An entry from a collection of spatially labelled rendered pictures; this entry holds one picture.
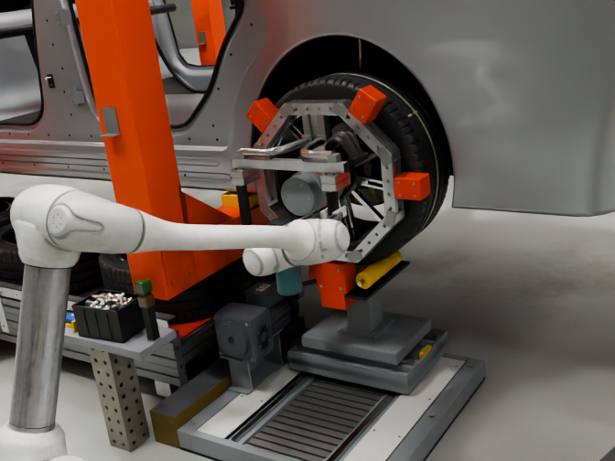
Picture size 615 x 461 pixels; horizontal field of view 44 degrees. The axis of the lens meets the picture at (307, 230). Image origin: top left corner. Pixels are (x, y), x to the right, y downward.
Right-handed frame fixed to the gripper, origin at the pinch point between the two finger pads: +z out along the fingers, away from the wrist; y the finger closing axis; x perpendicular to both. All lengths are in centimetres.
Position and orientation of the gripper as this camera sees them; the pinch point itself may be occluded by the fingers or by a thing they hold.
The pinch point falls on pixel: (333, 213)
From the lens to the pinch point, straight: 227.4
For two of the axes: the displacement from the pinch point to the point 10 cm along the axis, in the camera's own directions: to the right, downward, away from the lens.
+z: 5.3, -3.3, 7.8
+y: 8.4, 0.9, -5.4
